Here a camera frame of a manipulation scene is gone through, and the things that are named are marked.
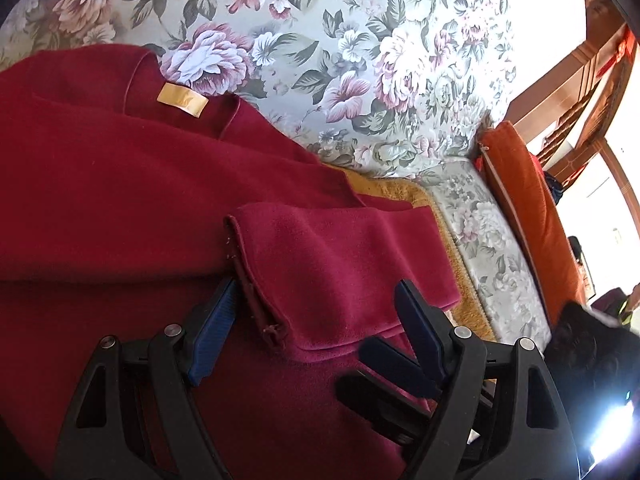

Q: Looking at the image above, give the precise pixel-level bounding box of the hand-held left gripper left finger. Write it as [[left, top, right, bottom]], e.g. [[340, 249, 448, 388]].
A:
[[52, 276, 246, 480]]

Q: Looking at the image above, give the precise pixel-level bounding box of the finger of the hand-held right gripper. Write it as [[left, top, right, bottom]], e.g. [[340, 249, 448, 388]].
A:
[[335, 336, 443, 447]]

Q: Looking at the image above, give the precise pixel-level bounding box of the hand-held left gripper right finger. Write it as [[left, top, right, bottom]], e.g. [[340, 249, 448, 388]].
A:
[[394, 280, 581, 480]]

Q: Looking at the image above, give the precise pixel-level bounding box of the dark red sweater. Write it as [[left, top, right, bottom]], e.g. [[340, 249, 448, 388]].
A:
[[0, 44, 463, 480]]

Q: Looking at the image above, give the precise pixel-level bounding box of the black fleece sleeve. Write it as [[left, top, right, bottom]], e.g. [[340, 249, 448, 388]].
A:
[[542, 300, 632, 461]]

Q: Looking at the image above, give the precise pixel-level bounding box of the brown plush flower blanket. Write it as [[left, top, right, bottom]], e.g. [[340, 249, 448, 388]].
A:
[[320, 161, 497, 342]]

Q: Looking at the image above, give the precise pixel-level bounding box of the orange cushion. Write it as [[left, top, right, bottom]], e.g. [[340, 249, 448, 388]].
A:
[[475, 121, 588, 327]]

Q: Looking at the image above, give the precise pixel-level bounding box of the wooden headboard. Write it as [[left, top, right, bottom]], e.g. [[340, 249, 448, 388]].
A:
[[510, 25, 640, 188]]

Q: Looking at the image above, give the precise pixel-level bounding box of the large floral print quilt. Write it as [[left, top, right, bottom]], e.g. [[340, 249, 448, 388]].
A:
[[0, 0, 518, 179]]

